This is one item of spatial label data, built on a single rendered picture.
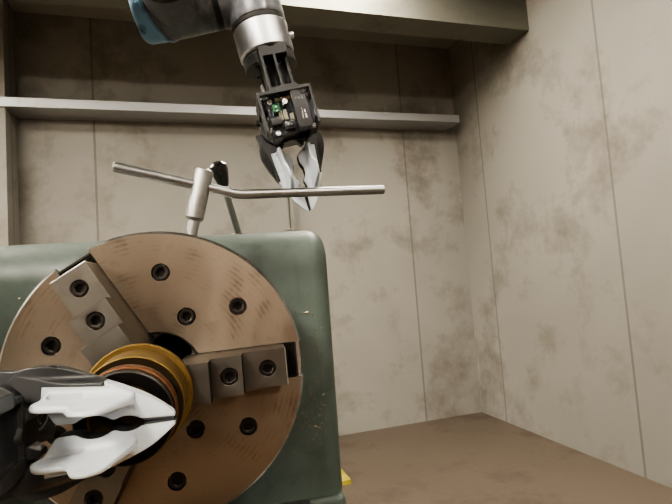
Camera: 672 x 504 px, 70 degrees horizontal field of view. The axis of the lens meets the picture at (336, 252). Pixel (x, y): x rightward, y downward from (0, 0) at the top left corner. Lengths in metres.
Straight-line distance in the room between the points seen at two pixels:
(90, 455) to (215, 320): 0.21
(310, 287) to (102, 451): 0.40
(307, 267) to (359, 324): 3.18
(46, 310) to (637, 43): 3.00
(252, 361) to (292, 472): 0.27
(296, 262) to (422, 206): 3.50
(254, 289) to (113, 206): 3.23
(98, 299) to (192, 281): 0.09
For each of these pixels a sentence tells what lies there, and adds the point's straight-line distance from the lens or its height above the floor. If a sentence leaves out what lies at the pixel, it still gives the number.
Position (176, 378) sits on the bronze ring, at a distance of 0.44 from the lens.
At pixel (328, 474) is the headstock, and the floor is 0.89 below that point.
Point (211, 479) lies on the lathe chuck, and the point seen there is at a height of 0.97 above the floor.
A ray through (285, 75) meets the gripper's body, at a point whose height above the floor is 1.44.
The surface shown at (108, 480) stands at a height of 1.00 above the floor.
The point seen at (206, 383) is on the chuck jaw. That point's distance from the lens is 0.47.
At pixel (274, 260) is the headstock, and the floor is 1.21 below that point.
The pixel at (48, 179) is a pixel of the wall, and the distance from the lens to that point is 3.85.
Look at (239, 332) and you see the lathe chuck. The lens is 0.55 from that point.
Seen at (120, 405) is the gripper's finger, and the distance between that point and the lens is 0.37.
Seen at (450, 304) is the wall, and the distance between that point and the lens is 4.22.
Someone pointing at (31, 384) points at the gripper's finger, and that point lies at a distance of 0.41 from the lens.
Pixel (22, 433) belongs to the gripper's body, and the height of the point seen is 1.08.
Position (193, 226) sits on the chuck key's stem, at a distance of 0.59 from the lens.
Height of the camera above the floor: 1.16
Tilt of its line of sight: 4 degrees up
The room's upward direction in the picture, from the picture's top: 4 degrees counter-clockwise
